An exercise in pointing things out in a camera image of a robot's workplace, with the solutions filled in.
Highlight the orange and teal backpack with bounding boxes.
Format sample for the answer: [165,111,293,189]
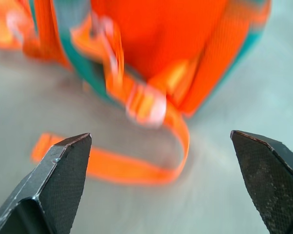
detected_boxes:
[0,0,272,187]

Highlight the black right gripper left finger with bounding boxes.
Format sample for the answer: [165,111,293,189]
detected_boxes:
[0,133,92,234]

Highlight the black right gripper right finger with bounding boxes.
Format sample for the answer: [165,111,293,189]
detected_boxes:
[230,130,293,234]

